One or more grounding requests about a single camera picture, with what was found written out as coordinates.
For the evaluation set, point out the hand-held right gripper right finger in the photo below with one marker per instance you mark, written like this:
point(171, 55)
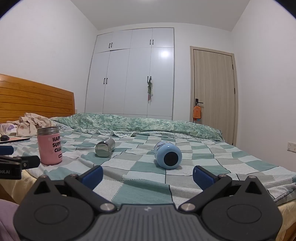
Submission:
point(203, 177)

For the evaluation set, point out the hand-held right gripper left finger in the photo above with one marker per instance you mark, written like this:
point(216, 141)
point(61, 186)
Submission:
point(93, 177)

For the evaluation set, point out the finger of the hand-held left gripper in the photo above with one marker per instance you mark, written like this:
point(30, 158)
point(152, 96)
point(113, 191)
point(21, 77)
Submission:
point(30, 161)
point(5, 150)

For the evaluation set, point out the blue cup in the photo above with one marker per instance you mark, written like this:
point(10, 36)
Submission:
point(167, 155)

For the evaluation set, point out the pink cup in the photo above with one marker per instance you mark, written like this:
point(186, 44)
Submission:
point(49, 148)

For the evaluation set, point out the steel cup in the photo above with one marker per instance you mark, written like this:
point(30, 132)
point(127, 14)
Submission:
point(105, 147)

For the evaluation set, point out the small black object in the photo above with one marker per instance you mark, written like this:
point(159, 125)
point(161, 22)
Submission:
point(4, 138)

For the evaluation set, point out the flat dark tablet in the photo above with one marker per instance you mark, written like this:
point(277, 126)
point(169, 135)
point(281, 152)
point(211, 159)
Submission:
point(18, 139)

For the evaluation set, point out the purple white cloth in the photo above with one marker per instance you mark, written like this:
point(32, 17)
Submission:
point(8, 128)

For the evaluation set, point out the cream patterned clothing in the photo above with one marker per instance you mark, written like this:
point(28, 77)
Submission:
point(30, 122)

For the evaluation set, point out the checked blanket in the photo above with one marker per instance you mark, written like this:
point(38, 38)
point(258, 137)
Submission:
point(143, 171)

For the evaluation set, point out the wooden headboard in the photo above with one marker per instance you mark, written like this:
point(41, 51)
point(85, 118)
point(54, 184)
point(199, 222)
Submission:
point(34, 99)

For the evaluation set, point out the orange hanging pouch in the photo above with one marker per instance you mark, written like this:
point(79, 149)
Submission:
point(196, 113)

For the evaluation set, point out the green floral quilt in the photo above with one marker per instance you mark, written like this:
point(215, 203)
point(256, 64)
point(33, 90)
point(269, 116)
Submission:
point(138, 124)

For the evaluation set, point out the wooden door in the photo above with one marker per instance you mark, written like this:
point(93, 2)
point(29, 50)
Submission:
point(215, 92)

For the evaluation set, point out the green hanging ornament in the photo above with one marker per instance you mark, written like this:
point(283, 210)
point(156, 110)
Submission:
point(149, 89)

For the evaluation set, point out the white wardrobe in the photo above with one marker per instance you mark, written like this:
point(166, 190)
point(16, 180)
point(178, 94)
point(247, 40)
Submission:
point(129, 76)

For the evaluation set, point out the wall socket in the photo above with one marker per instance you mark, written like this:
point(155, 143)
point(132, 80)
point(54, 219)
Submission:
point(291, 147)

